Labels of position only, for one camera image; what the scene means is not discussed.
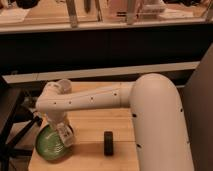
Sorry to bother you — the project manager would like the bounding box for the black chair frame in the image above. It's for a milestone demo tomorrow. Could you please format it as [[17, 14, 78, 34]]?
[[0, 75, 42, 171]]

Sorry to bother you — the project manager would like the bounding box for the long dark bench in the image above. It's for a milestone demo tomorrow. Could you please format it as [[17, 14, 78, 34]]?
[[0, 19, 213, 82]]

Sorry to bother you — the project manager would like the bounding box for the green ceramic bowl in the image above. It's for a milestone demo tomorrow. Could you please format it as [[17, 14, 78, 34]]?
[[35, 125, 70, 161]]

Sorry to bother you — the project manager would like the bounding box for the white gripper with label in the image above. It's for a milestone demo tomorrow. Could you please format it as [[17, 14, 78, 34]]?
[[48, 118, 74, 147]]

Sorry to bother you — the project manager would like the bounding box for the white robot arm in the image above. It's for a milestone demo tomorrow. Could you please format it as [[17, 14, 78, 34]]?
[[36, 73, 195, 171]]

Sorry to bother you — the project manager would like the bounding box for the dark panel at right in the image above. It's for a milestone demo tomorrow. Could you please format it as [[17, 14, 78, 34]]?
[[182, 43, 213, 171]]

